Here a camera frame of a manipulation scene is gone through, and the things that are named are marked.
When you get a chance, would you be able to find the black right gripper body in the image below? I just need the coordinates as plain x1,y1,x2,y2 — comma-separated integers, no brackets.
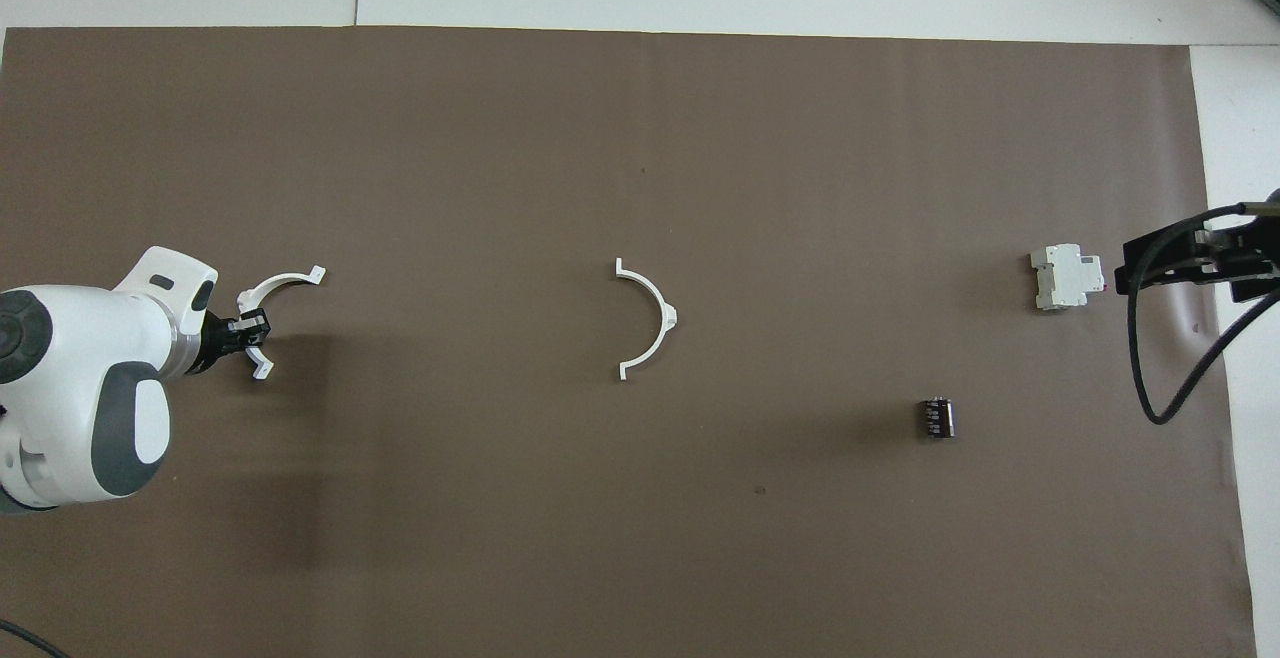
1206,216,1280,305

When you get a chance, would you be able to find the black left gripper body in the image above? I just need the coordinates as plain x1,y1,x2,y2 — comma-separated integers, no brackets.
188,309,244,376

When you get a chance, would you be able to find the white half pipe clamp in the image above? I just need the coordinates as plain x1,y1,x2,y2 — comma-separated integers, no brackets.
614,257,680,382
237,266,327,380

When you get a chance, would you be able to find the white circuit breaker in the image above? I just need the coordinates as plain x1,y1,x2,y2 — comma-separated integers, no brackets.
1030,243,1108,312

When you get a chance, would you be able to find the brown table mat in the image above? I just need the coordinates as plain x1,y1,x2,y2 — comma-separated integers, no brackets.
0,26,1259,658

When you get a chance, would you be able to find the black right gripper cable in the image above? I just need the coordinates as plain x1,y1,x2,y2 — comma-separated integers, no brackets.
1126,200,1280,426

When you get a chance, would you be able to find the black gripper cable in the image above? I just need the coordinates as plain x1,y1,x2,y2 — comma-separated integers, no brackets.
1126,200,1280,426
0,618,69,658

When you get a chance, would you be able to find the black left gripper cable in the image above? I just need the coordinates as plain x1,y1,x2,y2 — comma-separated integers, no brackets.
0,618,69,658

